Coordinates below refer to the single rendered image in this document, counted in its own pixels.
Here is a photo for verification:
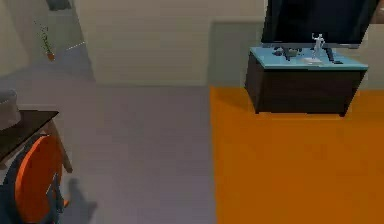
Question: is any black television set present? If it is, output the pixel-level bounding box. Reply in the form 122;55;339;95
260;0;381;50

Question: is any dark framed picture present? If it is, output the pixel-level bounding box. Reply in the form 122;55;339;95
45;0;73;11

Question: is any grey lampshade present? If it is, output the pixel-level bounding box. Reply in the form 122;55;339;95
0;88;22;131

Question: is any house plant in orange pot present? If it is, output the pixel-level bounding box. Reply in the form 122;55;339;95
34;20;56;62

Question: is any dark cabinet with blue top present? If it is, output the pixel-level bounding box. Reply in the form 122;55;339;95
244;45;370;117

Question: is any small dark object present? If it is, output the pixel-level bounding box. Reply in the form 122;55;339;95
271;46;303;62

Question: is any dark table with wooden legs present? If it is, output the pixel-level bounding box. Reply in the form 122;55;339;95
0;110;74;174

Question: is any white figure statuette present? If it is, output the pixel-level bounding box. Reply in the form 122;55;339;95
301;32;326;65

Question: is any orange chair with dark frame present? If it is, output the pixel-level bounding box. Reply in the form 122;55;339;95
0;134;70;224

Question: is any black remote control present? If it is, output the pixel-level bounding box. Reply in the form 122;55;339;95
325;47;336;63

